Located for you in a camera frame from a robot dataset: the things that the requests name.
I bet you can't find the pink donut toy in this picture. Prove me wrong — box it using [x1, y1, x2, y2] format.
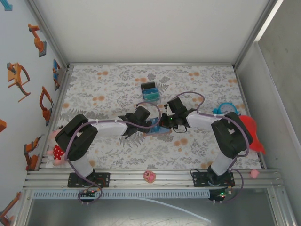
[143, 170, 157, 184]

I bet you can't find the white plastic tube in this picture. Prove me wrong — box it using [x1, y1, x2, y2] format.
[131, 197, 212, 223]

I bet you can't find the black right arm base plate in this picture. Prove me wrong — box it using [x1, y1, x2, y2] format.
[192, 170, 236, 188]

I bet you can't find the black card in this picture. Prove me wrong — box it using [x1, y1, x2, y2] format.
[140, 81, 156, 90]

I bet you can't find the aluminium frame rail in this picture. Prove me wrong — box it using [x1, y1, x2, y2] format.
[23, 168, 284, 189]
[67, 62, 236, 69]
[234, 67, 268, 170]
[37, 67, 73, 171]

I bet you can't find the pink plush doll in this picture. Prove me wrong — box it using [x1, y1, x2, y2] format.
[46, 126, 69, 167]

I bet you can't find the clear acrylic card box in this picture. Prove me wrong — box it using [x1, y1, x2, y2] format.
[140, 81, 162, 104]

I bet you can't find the floral table mat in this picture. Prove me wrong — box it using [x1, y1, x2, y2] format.
[57, 65, 263, 170]

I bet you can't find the white slotted cable duct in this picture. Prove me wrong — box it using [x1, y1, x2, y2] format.
[32, 190, 211, 199]

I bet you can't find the aluminium frame post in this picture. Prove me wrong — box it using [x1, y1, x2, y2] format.
[24, 0, 70, 69]
[234, 0, 283, 69]

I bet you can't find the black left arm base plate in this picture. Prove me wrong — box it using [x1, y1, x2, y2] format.
[67, 172, 111, 188]

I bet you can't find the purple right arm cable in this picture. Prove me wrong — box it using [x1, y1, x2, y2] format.
[174, 91, 250, 204]

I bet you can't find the blue alarm clock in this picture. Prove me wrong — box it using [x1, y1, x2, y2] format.
[212, 102, 237, 116]

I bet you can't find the teal VIP card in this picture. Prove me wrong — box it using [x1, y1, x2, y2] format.
[143, 91, 160, 101]

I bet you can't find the orange claw gripper sticker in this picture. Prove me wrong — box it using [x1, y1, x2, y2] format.
[6, 62, 32, 103]

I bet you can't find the blue orange rail sticker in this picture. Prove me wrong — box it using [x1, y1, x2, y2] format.
[52, 58, 62, 91]

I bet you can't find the red plastic toy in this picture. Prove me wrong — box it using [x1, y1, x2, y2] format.
[238, 114, 267, 155]

